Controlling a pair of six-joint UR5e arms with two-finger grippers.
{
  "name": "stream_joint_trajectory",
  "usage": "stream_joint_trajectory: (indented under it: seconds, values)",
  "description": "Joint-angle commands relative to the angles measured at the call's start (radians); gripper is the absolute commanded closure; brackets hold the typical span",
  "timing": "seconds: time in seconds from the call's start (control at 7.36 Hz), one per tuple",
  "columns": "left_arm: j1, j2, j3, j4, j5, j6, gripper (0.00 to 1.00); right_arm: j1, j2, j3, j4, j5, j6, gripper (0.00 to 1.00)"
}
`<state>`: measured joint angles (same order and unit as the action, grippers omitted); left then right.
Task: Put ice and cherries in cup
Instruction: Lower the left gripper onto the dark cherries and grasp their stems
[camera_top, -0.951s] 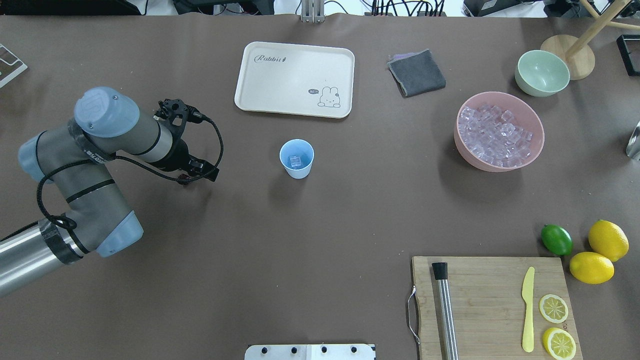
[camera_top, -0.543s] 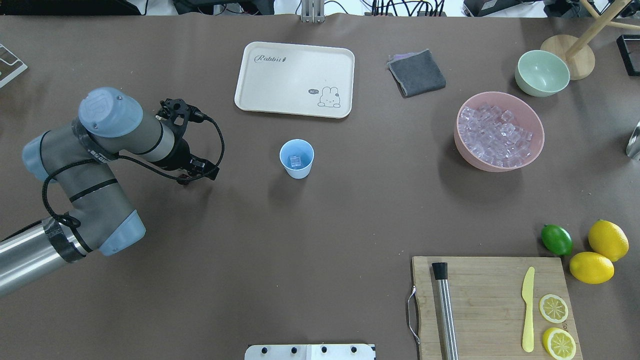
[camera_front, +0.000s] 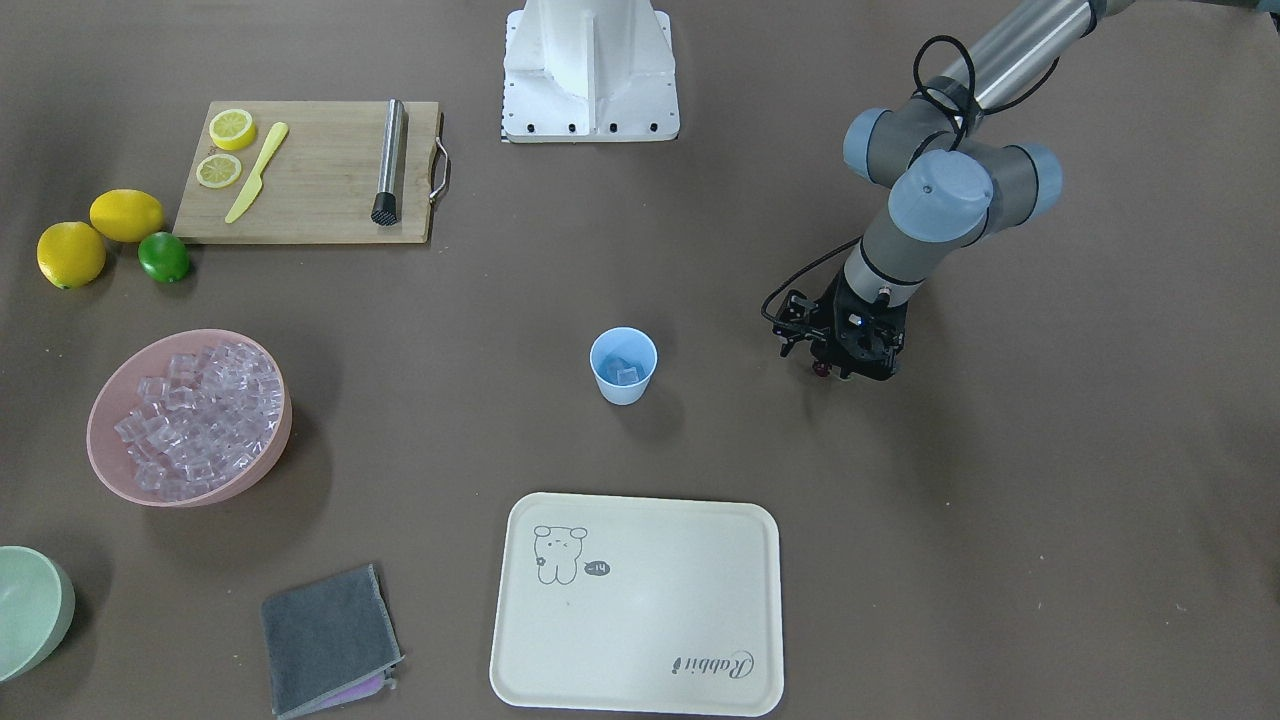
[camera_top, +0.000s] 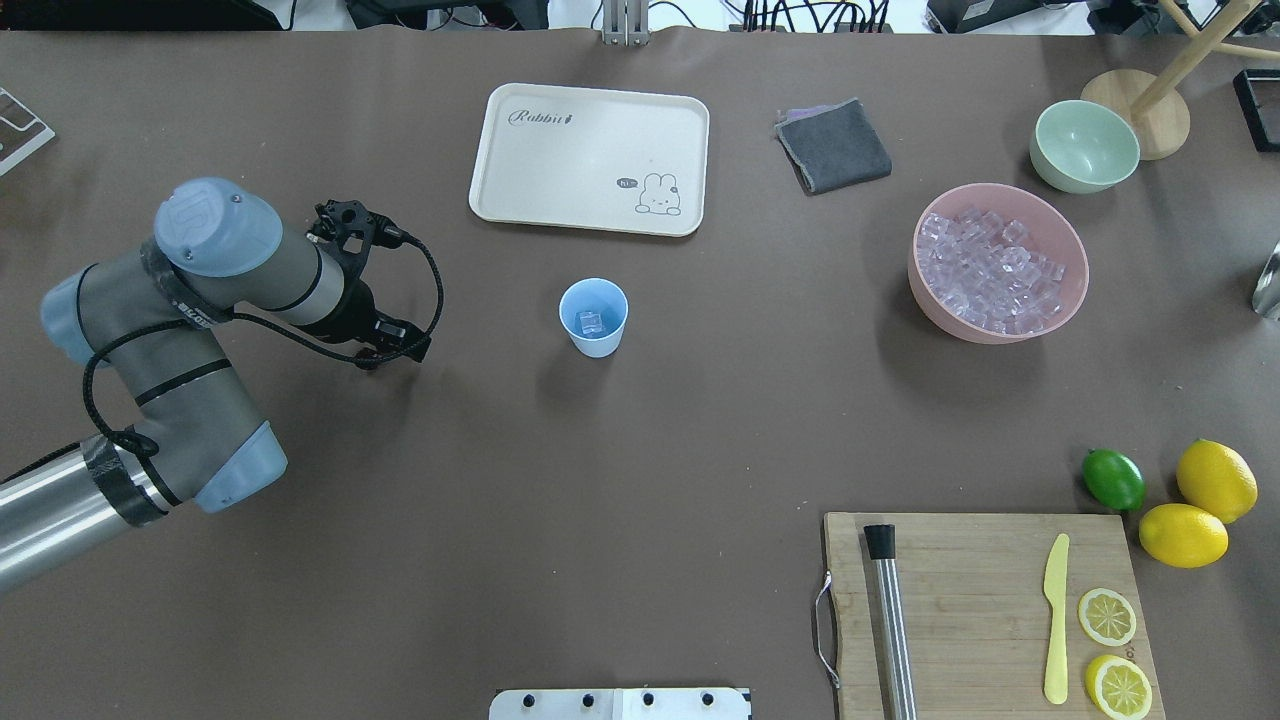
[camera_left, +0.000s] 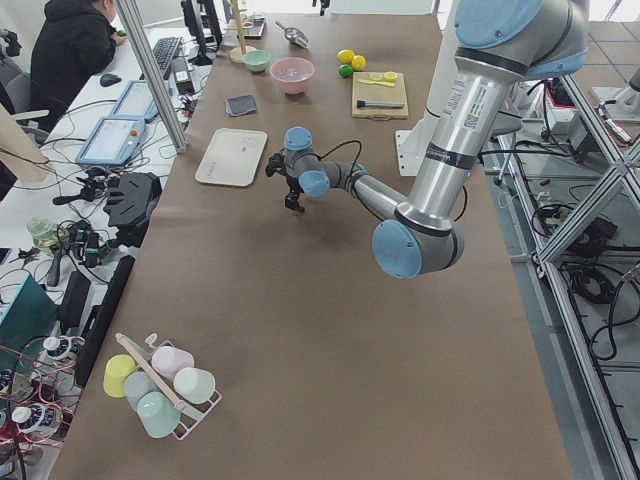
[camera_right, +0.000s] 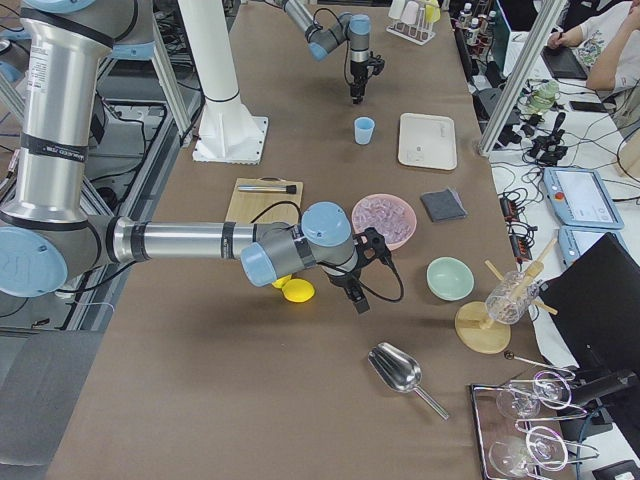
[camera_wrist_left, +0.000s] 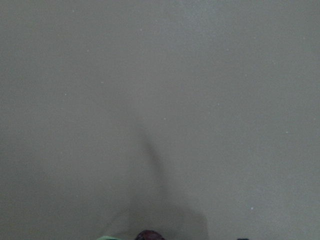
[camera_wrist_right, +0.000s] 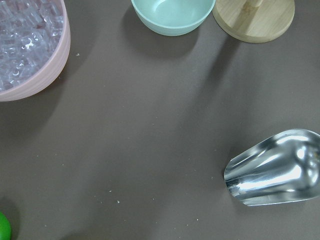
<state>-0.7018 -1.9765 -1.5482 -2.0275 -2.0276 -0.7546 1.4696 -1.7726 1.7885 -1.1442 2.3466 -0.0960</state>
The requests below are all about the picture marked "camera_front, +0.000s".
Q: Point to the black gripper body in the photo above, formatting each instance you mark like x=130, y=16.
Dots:
x=833, y=312

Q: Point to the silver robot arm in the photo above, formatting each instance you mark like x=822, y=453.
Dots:
x=947, y=191

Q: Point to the light blue plastic cup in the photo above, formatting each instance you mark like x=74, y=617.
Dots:
x=637, y=347

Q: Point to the pile of clear ice cubes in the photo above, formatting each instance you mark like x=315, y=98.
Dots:
x=199, y=425

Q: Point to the cream rabbit tray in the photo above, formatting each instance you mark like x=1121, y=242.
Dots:
x=633, y=604

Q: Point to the steel muddler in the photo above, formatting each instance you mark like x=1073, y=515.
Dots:
x=386, y=206

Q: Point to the folded grey cloth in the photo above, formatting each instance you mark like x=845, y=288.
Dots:
x=329, y=643

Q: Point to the yellow plastic knife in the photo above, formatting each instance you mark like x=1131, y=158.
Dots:
x=254, y=183

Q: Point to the wooden cutting board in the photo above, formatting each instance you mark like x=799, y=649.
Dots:
x=321, y=183

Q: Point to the lemon slice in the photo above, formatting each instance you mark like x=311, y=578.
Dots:
x=218, y=171
x=232, y=130

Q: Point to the pink bowl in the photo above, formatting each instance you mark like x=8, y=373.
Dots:
x=107, y=455

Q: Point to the green lime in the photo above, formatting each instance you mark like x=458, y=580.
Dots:
x=164, y=257

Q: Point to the yellow lemon upper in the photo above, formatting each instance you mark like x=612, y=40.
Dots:
x=127, y=216

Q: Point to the yellow lemon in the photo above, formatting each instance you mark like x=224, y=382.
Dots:
x=127, y=216
x=71, y=254

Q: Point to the yellow lemon lower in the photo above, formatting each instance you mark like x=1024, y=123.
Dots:
x=71, y=254

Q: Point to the mint green bowl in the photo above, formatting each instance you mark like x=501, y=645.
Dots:
x=37, y=606

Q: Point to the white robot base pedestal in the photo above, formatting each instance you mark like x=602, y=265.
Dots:
x=589, y=72

